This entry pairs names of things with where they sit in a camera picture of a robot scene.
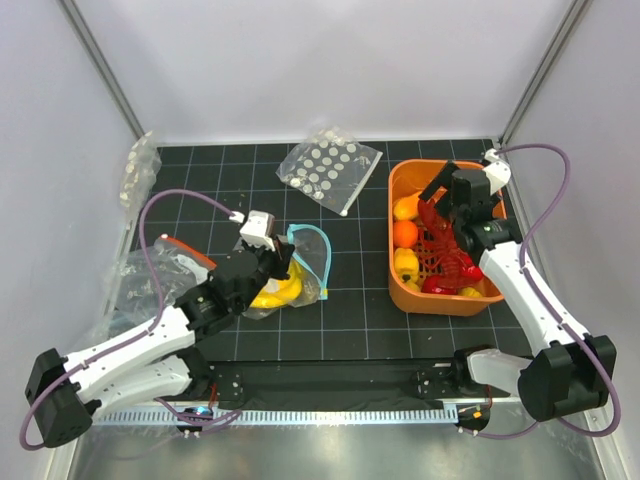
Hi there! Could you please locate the yellow toy mango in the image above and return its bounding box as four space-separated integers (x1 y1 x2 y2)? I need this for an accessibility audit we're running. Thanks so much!
392 191 421 221

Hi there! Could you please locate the red toy lobster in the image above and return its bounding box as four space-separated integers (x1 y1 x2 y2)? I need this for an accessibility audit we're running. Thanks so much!
417 199 484 295

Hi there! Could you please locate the yellow toy banana bunch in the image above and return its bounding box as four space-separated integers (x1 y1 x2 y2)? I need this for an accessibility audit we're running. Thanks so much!
250 260 302 309

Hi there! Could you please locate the toy orange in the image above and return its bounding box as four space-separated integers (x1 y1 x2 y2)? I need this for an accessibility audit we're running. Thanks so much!
392 220 419 249

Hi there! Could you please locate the yellow toy bell pepper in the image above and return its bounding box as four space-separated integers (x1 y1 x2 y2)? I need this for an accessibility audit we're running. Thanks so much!
393 248 420 283

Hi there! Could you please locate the clear blue-zip bag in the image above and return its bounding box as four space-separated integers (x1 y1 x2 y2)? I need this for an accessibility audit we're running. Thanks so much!
243 224 332 320

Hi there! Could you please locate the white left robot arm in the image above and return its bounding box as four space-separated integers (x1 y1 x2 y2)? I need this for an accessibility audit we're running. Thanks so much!
19 235 295 451

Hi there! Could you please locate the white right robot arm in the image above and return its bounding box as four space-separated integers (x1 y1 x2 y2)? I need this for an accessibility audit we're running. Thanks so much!
420 161 617 422

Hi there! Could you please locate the clear red-zip bag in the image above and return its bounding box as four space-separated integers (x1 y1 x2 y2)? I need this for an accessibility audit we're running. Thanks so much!
115 234 216 325

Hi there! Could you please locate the clear polka dot bag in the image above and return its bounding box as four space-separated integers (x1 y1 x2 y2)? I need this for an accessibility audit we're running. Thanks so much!
276 126 382 217

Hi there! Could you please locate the orange plastic bin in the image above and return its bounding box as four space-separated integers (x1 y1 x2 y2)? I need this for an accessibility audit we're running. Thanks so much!
387 159 504 317

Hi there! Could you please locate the yellow toy lemon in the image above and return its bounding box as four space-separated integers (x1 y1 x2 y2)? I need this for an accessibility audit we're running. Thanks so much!
458 286 483 298

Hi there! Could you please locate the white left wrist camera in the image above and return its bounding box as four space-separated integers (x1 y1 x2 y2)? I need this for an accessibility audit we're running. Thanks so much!
240 210 275 251

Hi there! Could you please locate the clear dotted bag at wall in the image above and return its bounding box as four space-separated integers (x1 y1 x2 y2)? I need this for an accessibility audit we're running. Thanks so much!
119 131 162 231

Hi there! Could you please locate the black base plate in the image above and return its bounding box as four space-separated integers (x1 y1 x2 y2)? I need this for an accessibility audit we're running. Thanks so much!
152 357 511 405

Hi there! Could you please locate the white slotted cable duct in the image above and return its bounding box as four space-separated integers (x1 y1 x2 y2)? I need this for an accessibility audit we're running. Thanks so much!
94 404 458 427

